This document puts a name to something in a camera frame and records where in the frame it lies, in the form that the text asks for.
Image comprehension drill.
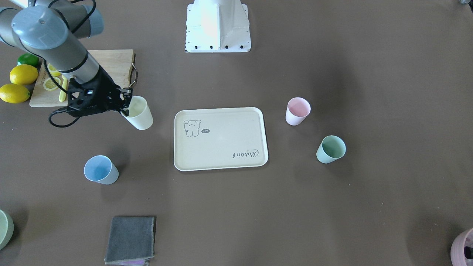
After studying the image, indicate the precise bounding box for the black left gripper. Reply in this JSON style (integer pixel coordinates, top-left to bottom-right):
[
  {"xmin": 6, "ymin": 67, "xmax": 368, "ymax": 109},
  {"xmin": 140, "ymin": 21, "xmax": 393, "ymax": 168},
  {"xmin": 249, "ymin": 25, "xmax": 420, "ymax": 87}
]
[{"xmin": 66, "ymin": 66, "xmax": 132, "ymax": 118}]

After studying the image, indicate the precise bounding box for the pale yellow cup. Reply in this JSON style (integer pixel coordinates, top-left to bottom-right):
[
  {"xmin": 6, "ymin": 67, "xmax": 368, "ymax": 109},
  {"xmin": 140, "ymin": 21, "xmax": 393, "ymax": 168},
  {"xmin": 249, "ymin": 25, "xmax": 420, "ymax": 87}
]
[{"xmin": 120, "ymin": 96, "xmax": 154, "ymax": 130}]

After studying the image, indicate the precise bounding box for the blue cup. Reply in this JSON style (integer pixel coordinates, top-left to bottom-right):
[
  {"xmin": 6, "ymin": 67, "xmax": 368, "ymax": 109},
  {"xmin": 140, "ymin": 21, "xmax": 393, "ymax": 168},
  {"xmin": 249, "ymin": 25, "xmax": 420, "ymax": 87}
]
[{"xmin": 84, "ymin": 155, "xmax": 119, "ymax": 185}]

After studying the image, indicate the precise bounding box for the pink cup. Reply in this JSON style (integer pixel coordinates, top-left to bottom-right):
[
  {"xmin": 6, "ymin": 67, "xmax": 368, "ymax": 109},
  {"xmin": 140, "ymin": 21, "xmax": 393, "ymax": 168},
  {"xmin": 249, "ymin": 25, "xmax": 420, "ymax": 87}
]
[{"xmin": 285, "ymin": 97, "xmax": 311, "ymax": 126}]

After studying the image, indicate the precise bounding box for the green cup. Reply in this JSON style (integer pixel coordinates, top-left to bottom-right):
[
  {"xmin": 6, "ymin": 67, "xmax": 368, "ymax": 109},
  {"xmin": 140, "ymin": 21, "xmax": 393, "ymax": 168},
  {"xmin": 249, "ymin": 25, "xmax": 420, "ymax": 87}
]
[{"xmin": 316, "ymin": 135, "xmax": 346, "ymax": 164}]

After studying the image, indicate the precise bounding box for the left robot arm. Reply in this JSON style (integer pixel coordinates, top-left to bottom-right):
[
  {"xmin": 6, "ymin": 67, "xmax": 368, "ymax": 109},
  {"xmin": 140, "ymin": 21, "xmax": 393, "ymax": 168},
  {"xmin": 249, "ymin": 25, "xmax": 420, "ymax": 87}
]
[{"xmin": 1, "ymin": 0, "xmax": 132, "ymax": 119}]

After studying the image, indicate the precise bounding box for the cream rectangular rabbit tray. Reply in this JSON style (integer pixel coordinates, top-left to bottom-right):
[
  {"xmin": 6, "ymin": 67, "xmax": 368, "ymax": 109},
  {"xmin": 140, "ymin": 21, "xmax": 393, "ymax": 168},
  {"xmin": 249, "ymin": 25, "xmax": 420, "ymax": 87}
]
[{"xmin": 174, "ymin": 107, "xmax": 269, "ymax": 171}]

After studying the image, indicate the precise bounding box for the wooden cutting board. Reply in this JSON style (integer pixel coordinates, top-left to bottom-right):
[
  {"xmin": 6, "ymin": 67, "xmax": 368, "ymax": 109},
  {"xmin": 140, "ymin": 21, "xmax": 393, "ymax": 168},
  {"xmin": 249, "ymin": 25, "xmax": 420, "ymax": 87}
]
[{"xmin": 29, "ymin": 49, "xmax": 135, "ymax": 107}]

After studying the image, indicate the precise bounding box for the yellow plastic knife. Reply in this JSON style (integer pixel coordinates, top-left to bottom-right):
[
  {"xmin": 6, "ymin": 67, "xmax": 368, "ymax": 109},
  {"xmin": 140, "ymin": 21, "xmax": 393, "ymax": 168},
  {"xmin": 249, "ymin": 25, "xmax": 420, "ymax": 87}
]
[{"xmin": 58, "ymin": 75, "xmax": 69, "ymax": 102}]

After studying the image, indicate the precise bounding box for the upper lemon slice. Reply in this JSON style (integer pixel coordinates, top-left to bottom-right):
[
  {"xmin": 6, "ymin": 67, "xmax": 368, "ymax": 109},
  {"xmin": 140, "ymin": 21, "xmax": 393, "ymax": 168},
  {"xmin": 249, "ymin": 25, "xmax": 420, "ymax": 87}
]
[{"xmin": 46, "ymin": 63, "xmax": 61, "ymax": 77}]

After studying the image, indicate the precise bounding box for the lemon slice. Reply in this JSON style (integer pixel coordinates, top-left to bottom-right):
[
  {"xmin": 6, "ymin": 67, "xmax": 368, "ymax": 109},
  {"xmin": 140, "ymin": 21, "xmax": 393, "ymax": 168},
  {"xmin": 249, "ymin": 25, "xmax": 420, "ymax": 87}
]
[
  {"xmin": 46, "ymin": 63, "xmax": 61, "ymax": 77},
  {"xmin": 43, "ymin": 77, "xmax": 61, "ymax": 91}
]

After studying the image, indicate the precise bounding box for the lower lemon slice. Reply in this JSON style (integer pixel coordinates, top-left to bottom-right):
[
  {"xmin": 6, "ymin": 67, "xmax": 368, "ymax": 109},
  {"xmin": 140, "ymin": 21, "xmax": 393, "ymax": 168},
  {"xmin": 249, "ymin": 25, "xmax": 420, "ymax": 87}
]
[{"xmin": 43, "ymin": 77, "xmax": 61, "ymax": 91}]

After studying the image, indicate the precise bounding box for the green lime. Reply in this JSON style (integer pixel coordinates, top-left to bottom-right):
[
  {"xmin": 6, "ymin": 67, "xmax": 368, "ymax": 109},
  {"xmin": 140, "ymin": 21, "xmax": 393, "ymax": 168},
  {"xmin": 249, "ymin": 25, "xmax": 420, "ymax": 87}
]
[{"xmin": 17, "ymin": 53, "xmax": 39, "ymax": 67}]

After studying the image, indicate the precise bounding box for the upper whole lemon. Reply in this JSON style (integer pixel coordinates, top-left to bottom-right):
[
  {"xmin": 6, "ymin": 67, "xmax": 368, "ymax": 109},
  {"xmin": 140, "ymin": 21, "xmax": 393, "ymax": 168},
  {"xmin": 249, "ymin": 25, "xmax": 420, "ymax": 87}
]
[{"xmin": 10, "ymin": 64, "xmax": 38, "ymax": 85}]

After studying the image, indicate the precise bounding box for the whole lemon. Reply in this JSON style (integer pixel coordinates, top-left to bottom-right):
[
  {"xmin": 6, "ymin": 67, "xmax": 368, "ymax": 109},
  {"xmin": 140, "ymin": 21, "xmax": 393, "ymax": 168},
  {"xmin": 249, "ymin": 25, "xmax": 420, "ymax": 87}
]
[
  {"xmin": 0, "ymin": 83, "xmax": 31, "ymax": 104},
  {"xmin": 10, "ymin": 64, "xmax": 38, "ymax": 85}
]

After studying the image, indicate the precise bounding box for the lower whole lemon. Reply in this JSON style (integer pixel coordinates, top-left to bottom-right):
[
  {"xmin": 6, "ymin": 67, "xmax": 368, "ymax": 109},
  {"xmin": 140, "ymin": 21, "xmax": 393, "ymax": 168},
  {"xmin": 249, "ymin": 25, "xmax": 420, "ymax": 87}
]
[{"xmin": 0, "ymin": 83, "xmax": 31, "ymax": 104}]

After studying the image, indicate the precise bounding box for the folded grey cloth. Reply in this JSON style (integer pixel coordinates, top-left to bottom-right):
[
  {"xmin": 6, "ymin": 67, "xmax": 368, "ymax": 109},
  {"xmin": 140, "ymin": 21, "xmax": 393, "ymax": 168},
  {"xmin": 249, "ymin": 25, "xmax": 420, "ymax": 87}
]
[{"xmin": 104, "ymin": 216, "xmax": 155, "ymax": 262}]

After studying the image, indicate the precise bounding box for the purple cloth under grey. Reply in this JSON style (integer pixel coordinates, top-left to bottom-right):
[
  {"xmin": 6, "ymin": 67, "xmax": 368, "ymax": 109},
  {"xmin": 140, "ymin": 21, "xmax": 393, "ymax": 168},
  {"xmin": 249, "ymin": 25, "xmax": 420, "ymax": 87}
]
[{"xmin": 105, "ymin": 259, "xmax": 149, "ymax": 266}]

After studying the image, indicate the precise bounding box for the green bowl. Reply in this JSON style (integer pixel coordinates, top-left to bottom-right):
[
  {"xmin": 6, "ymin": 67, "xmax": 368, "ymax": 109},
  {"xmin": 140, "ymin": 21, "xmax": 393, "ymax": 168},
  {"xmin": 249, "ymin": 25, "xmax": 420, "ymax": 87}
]
[{"xmin": 0, "ymin": 210, "xmax": 14, "ymax": 250}]

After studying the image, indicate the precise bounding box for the pink bowl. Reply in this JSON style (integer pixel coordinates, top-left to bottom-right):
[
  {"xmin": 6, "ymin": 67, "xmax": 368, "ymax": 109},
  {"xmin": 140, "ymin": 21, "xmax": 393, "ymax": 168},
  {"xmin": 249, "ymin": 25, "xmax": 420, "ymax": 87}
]
[{"xmin": 450, "ymin": 229, "xmax": 473, "ymax": 266}]

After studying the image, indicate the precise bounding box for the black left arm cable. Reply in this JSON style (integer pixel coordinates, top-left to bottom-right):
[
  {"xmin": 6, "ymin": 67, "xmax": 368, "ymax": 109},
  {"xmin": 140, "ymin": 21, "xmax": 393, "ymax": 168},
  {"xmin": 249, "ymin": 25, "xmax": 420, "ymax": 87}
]
[{"xmin": 17, "ymin": 0, "xmax": 97, "ymax": 128}]

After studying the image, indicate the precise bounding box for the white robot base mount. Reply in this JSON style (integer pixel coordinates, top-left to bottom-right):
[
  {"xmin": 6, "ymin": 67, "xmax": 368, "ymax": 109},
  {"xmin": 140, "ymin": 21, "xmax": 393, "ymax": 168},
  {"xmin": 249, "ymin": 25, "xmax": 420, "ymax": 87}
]
[{"xmin": 185, "ymin": 0, "xmax": 252, "ymax": 53}]

